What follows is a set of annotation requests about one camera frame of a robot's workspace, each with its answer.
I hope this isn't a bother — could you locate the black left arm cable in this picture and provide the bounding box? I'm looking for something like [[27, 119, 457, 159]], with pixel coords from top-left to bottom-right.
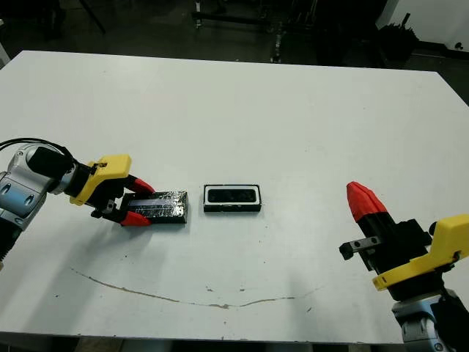
[[0, 136, 76, 164]]

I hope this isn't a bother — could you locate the black rectangular box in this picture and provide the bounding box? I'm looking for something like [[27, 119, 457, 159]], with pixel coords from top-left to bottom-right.
[[120, 188, 192, 226]]

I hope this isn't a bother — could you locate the black gantry crane frame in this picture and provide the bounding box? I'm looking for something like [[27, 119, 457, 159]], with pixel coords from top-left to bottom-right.
[[191, 0, 287, 64]]

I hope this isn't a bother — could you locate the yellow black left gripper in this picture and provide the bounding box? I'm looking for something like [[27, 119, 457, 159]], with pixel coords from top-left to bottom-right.
[[69, 154, 158, 227]]

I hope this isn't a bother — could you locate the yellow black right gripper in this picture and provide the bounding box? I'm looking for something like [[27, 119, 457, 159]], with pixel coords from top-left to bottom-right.
[[338, 180, 469, 302]]

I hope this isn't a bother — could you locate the black box, white insert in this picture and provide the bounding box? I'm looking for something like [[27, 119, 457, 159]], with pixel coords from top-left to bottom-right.
[[202, 183, 263, 215]]

